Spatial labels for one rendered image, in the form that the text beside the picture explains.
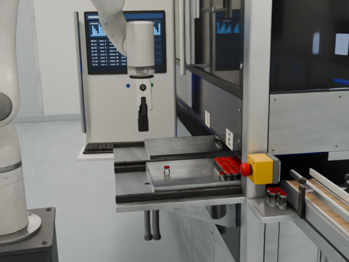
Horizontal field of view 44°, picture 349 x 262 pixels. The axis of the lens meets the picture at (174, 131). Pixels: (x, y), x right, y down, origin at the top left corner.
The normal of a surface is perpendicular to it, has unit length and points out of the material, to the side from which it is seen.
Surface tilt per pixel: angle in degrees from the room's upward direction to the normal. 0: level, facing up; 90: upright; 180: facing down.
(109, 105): 90
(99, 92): 90
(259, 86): 90
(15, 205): 90
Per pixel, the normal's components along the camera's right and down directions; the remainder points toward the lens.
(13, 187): 0.82, 0.12
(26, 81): 0.15, 0.23
